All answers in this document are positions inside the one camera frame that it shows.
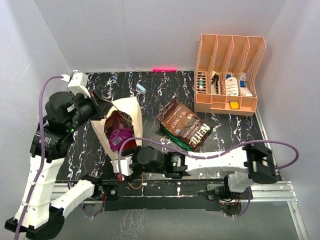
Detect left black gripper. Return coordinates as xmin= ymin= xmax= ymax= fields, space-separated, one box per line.
xmin=66 ymin=88 xmax=113 ymax=133

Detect purple snack packet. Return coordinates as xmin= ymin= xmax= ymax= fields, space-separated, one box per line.
xmin=104 ymin=110 xmax=134 ymax=152

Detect brown paper bag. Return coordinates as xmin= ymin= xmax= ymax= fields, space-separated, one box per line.
xmin=89 ymin=96 xmax=145 ymax=190

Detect green chips bag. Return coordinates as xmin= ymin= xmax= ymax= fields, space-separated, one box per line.
xmin=160 ymin=124 xmax=192 ymax=152

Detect red brown snack box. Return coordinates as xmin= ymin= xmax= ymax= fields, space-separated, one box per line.
xmin=155 ymin=97 xmax=212 ymax=152

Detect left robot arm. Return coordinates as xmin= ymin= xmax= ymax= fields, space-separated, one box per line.
xmin=4 ymin=91 xmax=113 ymax=240

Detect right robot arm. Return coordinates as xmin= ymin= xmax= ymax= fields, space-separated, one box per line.
xmin=118 ymin=143 xmax=278 ymax=201

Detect light blue stapler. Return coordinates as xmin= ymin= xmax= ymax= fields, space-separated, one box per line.
xmin=136 ymin=83 xmax=147 ymax=95

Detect pink tape strip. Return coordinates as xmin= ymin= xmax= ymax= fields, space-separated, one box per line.
xmin=152 ymin=67 xmax=177 ymax=72

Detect yellow sticky notes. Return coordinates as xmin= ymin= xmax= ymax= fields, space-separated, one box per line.
xmin=229 ymin=100 xmax=240 ymax=110

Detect white labelled bottle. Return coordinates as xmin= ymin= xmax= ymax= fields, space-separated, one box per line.
xmin=225 ymin=77 xmax=239 ymax=96

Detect orange desk organizer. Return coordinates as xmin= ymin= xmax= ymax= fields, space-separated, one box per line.
xmin=194 ymin=33 xmax=266 ymax=116

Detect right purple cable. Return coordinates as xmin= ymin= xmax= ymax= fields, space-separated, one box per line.
xmin=117 ymin=137 xmax=300 ymax=176

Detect purple cable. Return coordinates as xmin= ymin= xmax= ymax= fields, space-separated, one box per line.
xmin=117 ymin=137 xmax=300 ymax=176
xmin=13 ymin=74 xmax=65 ymax=240

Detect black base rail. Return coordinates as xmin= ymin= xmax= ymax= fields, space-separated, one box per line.
xmin=102 ymin=179 xmax=223 ymax=212

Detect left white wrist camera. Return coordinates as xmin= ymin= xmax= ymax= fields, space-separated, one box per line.
xmin=61 ymin=72 xmax=91 ymax=98

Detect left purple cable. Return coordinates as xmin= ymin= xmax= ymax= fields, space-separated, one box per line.
xmin=13 ymin=74 xmax=65 ymax=240

